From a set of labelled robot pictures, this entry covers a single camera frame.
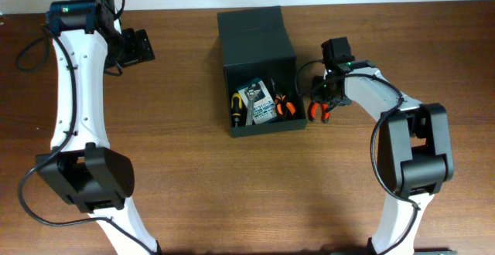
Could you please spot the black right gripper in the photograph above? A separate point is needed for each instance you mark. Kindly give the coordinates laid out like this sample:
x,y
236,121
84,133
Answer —
x,y
327,93

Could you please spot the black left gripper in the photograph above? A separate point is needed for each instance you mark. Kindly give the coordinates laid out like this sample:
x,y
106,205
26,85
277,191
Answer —
x,y
136,47

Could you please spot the red handled small cutting pliers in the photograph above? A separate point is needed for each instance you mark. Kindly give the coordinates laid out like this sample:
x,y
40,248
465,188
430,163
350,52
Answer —
x,y
324,107

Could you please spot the orange black long nose pliers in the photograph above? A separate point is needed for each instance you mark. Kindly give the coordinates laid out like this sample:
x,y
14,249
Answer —
x,y
284,108

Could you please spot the silver adjustable wrench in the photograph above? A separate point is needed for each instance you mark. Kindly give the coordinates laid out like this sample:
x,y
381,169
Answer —
x,y
251,96

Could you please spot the yellow black stubby screwdriver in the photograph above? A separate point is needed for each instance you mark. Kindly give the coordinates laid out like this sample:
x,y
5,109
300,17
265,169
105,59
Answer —
x,y
236,107

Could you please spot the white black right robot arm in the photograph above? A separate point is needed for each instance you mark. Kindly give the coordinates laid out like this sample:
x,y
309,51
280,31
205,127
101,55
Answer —
x,y
410,146

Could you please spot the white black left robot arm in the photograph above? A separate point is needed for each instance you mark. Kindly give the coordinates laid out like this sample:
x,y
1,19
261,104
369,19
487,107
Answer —
x,y
81,168

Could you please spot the white blue screwdriver set box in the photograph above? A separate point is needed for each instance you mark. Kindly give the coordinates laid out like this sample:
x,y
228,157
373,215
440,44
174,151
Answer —
x,y
264,106

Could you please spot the black open cardboard box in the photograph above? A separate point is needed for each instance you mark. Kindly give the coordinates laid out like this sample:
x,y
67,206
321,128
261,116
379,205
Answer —
x,y
255,45

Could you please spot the black base plate bottom edge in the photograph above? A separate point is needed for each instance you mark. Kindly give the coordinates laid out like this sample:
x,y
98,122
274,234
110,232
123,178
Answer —
x,y
417,252

